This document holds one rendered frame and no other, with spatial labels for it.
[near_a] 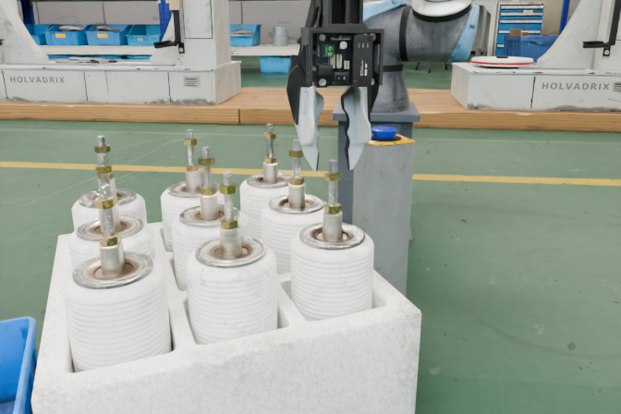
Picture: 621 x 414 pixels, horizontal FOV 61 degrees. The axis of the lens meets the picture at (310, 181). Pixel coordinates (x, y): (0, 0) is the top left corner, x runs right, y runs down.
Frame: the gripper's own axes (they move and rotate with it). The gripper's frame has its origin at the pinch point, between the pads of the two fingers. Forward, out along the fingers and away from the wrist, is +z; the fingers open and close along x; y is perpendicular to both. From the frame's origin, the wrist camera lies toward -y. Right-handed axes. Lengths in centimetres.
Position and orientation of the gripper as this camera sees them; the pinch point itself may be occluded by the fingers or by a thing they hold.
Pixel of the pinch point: (331, 156)
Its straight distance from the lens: 58.6
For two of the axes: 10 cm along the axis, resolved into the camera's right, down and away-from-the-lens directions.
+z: 0.0, 9.6, 2.9
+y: 1.4, 2.9, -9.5
